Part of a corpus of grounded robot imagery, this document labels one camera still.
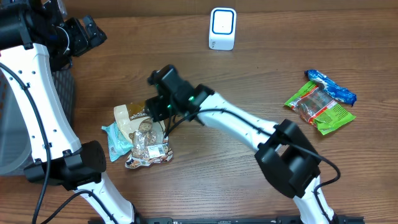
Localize beige brown cookie bag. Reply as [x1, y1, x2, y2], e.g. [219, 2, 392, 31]
[114, 103, 174, 169]

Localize light teal snack packet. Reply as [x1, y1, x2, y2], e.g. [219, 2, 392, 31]
[101, 122, 133, 162]

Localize green snack packet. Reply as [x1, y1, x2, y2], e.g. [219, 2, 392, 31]
[284, 81, 356, 135]

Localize blue snack bar wrapper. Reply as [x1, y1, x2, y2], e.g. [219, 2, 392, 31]
[304, 70, 357, 106]

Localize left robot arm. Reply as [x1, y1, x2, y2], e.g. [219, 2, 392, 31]
[1, 1, 139, 223]

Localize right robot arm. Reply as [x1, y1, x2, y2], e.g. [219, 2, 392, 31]
[145, 65, 339, 223]

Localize grey plastic mesh basket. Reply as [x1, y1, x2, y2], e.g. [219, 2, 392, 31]
[0, 68, 76, 177]

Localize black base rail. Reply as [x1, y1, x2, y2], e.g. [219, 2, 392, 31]
[87, 215, 365, 224]

